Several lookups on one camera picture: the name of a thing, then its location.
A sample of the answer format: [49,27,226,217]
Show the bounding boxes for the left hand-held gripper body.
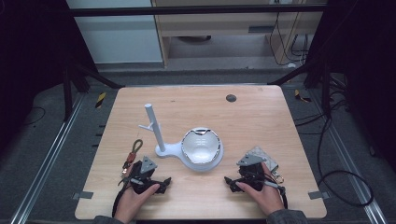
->
[125,155,163,196]

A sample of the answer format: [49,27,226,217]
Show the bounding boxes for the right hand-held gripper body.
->
[235,153,269,192]

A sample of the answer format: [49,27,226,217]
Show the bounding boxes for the patterned grey pouch keychain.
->
[245,146,285,185]

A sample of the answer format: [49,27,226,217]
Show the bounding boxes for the olive and red lanyard keychain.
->
[121,138,145,175]

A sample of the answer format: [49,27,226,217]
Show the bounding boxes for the person's right hand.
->
[234,161,285,217]

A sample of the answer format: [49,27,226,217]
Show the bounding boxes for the person's left hand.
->
[114,183,162,224]

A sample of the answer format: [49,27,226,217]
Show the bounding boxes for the white hook stand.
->
[138,103,225,173]

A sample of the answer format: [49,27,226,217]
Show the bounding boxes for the white bowl with silver rim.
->
[180,126,222,165]

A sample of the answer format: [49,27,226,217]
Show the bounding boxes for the grey tape strip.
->
[307,189,331,201]
[72,190,94,201]

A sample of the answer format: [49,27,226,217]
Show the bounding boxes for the yellow and black floor tape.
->
[293,89,313,104]

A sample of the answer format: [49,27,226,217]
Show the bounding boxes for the black metal stand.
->
[266,57,332,119]
[61,60,126,123]

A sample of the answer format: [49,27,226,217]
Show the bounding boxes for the white cabinet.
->
[65,0,164,65]

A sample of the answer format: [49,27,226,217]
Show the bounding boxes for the wooden shelf unit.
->
[151,0,329,69]

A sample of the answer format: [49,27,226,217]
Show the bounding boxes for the black curtain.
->
[306,0,396,172]
[0,0,98,150]

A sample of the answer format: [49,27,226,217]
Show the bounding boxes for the black horizontal bar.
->
[65,4,329,18]

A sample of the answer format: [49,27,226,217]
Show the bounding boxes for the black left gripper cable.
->
[111,177,134,218]

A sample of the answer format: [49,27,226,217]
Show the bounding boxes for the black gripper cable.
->
[111,177,134,218]
[264,179,290,210]

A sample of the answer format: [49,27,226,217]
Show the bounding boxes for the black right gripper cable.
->
[264,179,290,210]

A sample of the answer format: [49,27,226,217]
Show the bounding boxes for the yellow-handled tool on floor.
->
[94,91,107,109]

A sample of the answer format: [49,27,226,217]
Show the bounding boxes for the metal floor rail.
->
[8,92,86,224]
[309,88,389,224]

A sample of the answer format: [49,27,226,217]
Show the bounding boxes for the black looped floor cable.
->
[293,90,375,208]

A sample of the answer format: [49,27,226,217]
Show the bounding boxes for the thin black floor cable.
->
[21,105,47,128]

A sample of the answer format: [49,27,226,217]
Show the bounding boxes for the black hanging cables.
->
[268,11,310,67]

